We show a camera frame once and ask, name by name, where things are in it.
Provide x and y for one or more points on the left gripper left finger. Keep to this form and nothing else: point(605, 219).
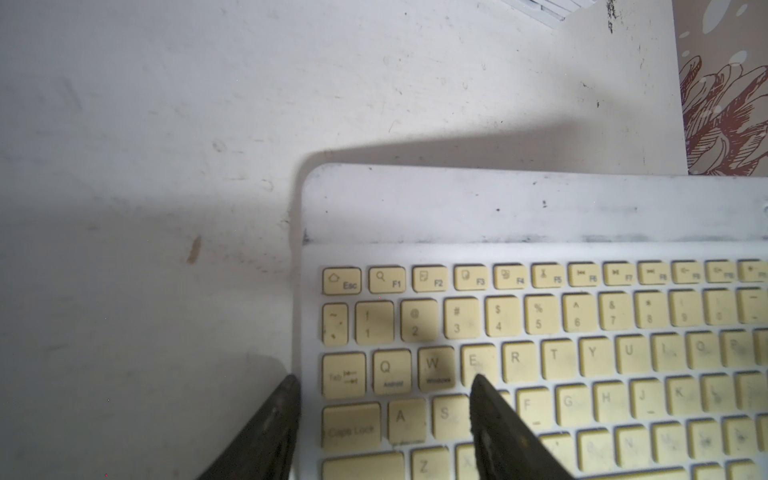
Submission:
point(264, 448)

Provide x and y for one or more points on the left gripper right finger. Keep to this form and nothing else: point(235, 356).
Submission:
point(505, 448)

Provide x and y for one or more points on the yellow keyboard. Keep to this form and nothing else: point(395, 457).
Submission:
point(623, 318)

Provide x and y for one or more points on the pink keyboard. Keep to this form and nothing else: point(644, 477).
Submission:
point(549, 12)

